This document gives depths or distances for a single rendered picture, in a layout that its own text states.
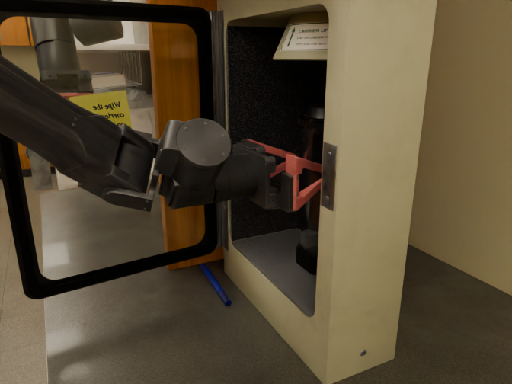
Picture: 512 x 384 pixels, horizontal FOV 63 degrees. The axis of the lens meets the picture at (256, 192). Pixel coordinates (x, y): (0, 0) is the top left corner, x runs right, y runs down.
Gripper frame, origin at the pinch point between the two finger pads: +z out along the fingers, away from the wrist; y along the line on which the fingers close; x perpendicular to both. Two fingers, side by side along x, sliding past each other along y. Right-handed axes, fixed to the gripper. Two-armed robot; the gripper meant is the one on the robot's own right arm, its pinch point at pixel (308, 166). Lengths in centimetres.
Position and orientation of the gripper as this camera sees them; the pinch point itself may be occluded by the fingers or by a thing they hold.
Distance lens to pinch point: 58.7
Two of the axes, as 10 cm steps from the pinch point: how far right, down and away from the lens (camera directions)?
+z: 9.0, -1.4, 4.0
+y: -4.3, -2.6, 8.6
